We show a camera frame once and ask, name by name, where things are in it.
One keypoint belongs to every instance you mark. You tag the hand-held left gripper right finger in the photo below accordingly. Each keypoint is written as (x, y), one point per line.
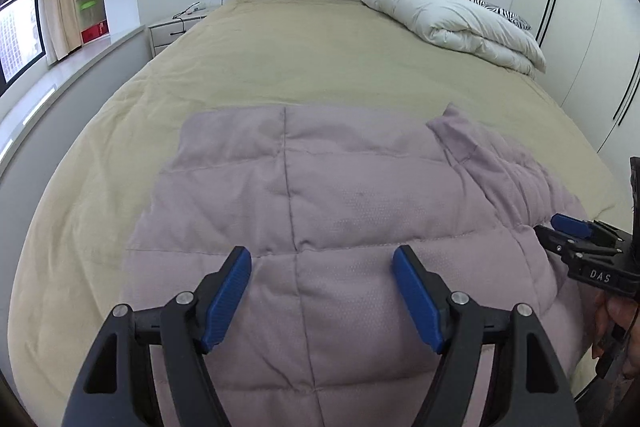
(417, 302)

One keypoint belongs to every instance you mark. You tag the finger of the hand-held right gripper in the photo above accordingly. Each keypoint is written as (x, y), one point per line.
(570, 224)
(595, 274)

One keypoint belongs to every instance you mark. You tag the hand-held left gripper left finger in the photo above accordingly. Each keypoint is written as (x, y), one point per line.
(227, 302)

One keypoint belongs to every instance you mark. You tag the mauve quilted coat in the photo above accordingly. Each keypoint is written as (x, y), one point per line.
(350, 187)

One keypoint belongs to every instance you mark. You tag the person's right forearm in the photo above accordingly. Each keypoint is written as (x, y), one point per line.
(622, 402)

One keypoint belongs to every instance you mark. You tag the person's right hand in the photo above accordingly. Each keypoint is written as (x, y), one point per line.
(612, 314)

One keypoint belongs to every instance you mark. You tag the white wardrobe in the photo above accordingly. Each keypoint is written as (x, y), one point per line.
(580, 32)

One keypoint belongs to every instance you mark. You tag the zebra print pillow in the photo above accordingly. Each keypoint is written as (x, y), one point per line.
(510, 16)

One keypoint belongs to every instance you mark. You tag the white folded duvet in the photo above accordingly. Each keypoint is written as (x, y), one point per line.
(450, 17)

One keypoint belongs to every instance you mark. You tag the bed with beige cover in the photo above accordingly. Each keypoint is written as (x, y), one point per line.
(300, 57)

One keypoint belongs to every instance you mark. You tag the white nightstand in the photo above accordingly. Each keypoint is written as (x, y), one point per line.
(165, 34)

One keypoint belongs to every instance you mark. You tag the grey window ledge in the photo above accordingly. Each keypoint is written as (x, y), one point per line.
(65, 77)

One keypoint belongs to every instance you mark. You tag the red box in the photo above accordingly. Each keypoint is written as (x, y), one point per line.
(94, 32)

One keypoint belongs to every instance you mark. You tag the green plastic dish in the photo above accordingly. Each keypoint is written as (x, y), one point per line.
(87, 5)

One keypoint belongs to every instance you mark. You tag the black framed window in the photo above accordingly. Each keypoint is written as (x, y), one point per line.
(17, 37)

